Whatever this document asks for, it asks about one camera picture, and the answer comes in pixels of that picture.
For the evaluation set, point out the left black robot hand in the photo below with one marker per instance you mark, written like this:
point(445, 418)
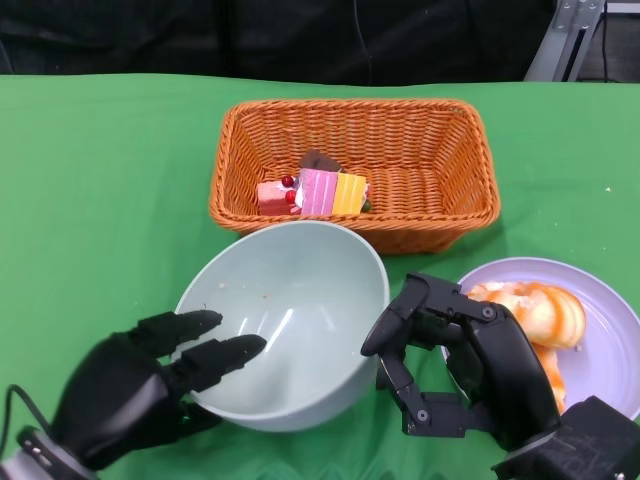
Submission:
point(125, 390)

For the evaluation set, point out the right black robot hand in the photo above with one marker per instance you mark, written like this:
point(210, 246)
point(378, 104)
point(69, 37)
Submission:
point(500, 365)

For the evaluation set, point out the orange striped bread roll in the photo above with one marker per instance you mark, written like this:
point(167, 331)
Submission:
point(552, 375)
point(545, 310)

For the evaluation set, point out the grey metal bowl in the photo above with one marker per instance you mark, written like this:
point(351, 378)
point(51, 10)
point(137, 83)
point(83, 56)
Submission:
point(310, 280)

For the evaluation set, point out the yellow cake slice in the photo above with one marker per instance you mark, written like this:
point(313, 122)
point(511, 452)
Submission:
point(349, 197)

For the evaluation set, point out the salmon pink cake slice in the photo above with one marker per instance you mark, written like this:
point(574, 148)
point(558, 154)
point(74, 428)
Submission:
point(272, 199)

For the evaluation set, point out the magenta cake slice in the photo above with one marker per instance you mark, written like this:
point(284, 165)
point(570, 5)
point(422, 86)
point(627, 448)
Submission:
point(319, 195)

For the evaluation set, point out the chocolate cake slice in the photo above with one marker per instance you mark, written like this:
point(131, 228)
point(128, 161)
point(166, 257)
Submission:
point(317, 161)

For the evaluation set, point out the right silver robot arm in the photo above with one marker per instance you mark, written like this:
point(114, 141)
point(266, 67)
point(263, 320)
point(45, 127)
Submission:
point(570, 445)

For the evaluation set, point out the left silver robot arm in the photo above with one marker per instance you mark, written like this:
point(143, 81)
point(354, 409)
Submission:
point(35, 455)

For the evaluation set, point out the lilac round plate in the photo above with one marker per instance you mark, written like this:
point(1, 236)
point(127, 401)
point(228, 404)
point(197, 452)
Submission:
point(605, 295)

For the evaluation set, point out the orange wicker basket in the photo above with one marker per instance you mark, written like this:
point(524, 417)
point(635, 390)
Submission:
point(425, 200)

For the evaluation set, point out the green tablecloth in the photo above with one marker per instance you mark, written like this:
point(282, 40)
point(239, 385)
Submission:
point(100, 175)

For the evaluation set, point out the black backdrop cloth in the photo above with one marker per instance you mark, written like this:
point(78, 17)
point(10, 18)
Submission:
point(200, 35)

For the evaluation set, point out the aluminium frame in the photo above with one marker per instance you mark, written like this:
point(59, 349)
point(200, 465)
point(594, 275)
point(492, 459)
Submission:
point(560, 45)

